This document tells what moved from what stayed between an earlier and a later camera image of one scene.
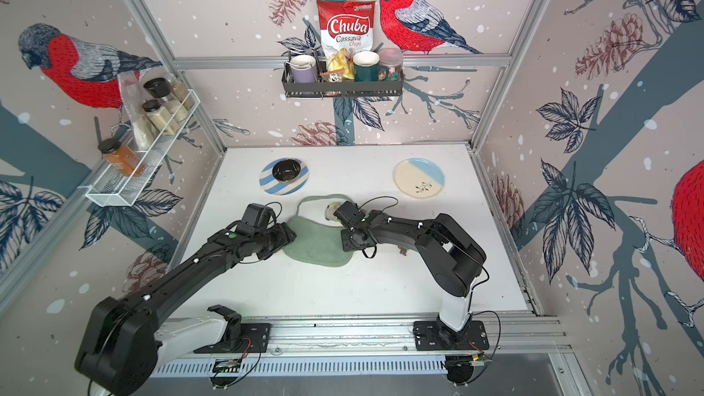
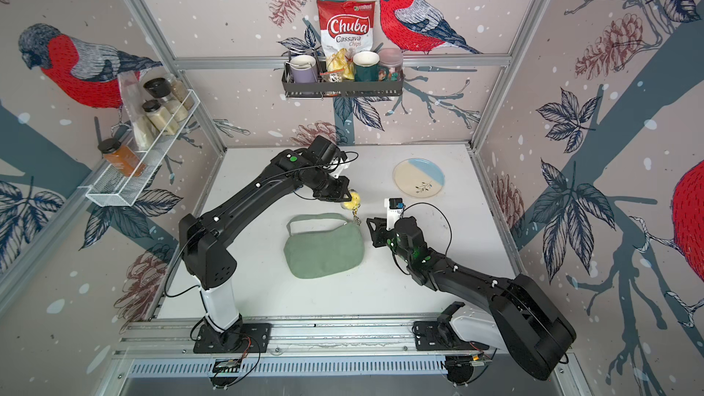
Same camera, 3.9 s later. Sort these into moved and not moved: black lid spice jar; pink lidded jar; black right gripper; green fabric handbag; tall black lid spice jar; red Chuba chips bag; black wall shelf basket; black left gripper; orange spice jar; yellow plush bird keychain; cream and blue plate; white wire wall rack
Moved: yellow plush bird keychain; black left gripper; green fabric handbag; black right gripper
Not moved: white wire wall rack; red Chuba chips bag; orange spice jar; tall black lid spice jar; black lid spice jar; black wall shelf basket; cream and blue plate; pink lidded jar
